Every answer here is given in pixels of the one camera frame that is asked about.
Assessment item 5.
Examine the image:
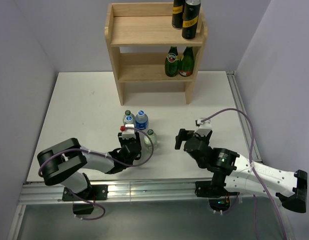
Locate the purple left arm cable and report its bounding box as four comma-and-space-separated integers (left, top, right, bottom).
38, 126, 155, 221

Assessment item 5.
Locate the clear glass bottle green cap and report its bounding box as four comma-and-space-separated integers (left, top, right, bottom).
144, 129, 158, 151

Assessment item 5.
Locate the aluminium rail frame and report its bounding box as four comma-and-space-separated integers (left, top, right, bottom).
6, 70, 295, 240

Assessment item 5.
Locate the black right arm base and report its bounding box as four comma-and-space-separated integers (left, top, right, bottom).
194, 180, 240, 216

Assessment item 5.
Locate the clear water bottle blue label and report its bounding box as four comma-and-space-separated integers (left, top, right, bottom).
123, 115, 136, 128

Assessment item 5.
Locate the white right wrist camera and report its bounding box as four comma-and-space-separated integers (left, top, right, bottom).
194, 117, 212, 137

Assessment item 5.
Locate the rear glass bottle green cap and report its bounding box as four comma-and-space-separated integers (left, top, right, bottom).
122, 110, 134, 125

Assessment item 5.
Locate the dark green bottle yellow label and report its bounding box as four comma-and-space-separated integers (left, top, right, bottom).
179, 46, 195, 77

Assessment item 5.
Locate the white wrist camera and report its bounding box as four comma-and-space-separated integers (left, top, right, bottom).
120, 124, 136, 139
194, 117, 212, 137

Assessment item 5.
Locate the wooden shelf unit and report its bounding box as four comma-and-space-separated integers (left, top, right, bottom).
104, 2, 208, 105

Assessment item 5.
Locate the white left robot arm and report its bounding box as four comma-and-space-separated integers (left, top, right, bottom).
37, 132, 142, 200

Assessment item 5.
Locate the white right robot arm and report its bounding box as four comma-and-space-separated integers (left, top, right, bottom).
175, 128, 308, 213

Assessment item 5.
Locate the black can yellow label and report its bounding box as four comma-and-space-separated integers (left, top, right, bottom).
171, 0, 186, 29

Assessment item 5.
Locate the green glass bottle red label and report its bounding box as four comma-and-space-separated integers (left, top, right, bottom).
164, 46, 179, 77

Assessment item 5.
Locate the rear water bottle blue label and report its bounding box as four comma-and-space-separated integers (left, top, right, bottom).
135, 110, 149, 131

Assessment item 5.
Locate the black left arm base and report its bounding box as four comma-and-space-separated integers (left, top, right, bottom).
61, 184, 108, 221

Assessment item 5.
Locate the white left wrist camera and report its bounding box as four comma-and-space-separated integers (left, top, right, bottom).
120, 124, 136, 139

